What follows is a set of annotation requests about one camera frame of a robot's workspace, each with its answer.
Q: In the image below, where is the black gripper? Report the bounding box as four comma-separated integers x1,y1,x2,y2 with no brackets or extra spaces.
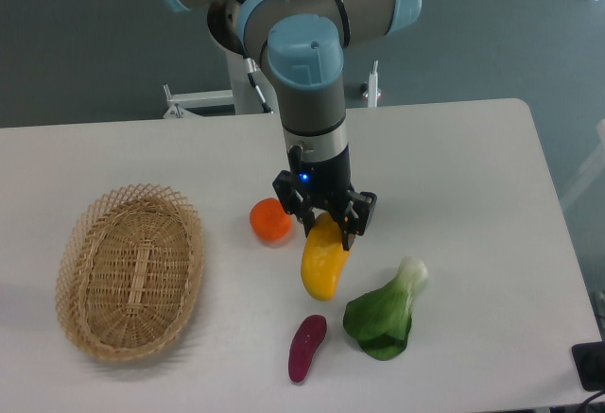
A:
272,146,377,251

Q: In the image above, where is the yellow mango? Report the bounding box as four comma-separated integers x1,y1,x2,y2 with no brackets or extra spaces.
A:
301,212,350,301

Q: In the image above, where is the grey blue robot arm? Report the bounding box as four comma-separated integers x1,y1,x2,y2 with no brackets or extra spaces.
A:
166,0,422,249

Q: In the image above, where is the orange tangerine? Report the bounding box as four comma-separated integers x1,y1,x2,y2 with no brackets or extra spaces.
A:
249,198,292,242

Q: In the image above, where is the purple sweet potato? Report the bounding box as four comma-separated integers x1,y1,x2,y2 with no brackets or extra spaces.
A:
288,315,327,384

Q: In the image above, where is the green bok choy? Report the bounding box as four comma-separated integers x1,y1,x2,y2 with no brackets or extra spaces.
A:
342,257,428,361

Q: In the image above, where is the woven wicker basket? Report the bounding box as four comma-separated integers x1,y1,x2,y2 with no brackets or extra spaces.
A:
56,184,204,362

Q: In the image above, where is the black device at table edge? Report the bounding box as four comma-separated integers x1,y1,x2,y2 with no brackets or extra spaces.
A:
571,341,604,391

